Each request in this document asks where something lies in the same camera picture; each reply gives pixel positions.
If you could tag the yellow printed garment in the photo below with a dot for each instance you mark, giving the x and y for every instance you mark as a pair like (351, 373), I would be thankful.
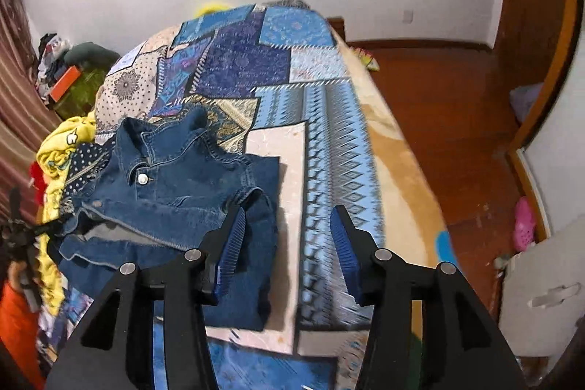
(59, 148)

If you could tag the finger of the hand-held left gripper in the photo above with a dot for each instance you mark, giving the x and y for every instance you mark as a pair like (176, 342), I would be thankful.
(55, 224)
(15, 205)

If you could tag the person's left hand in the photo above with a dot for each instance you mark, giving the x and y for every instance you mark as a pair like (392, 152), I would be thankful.
(17, 273)

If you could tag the blue denim jacket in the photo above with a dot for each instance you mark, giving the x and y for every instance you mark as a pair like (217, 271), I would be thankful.
(183, 198)

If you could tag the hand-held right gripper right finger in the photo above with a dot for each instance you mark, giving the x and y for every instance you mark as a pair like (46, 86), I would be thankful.
(345, 253)

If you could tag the green and red packet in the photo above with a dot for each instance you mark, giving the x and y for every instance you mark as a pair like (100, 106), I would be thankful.
(365, 58)

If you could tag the dark wooden bed frame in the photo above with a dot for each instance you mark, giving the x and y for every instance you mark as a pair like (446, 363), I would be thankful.
(337, 29)

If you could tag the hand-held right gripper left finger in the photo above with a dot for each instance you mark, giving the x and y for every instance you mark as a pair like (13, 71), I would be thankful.
(228, 248)

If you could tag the person's left forearm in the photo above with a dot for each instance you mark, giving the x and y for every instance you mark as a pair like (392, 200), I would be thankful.
(18, 326)

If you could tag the pink slipper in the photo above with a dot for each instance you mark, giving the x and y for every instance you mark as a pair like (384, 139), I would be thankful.
(523, 223)

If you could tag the orange box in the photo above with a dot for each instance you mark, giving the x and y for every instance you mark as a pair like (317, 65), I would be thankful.
(65, 83)

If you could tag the purple cloth bundle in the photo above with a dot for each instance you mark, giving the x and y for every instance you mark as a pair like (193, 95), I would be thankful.
(526, 100)

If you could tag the navy polka-dot garment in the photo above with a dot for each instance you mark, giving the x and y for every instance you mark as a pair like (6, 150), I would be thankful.
(84, 164)

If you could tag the red garment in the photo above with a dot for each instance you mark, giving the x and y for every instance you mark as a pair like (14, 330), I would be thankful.
(37, 182)

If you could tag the yellow plush toy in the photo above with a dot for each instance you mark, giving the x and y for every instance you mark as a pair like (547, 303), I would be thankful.
(210, 7)

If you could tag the white wall socket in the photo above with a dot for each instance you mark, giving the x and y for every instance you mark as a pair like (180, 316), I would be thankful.
(408, 16)

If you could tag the white appliance with stickers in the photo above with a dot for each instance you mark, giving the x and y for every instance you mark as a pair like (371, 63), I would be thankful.
(539, 303)

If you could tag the green patterned container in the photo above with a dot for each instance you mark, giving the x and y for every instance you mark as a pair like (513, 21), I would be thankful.
(87, 90)

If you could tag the striped brown curtain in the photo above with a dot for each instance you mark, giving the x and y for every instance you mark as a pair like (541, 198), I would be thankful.
(20, 106)

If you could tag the dark green pillow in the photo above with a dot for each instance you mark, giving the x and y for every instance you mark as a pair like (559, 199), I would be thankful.
(93, 53)

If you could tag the frosted sliding wardrobe door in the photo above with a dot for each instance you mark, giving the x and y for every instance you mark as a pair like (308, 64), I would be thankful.
(562, 106)

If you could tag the beige fleece bed sheet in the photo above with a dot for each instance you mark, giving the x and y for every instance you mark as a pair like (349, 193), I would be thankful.
(402, 170)

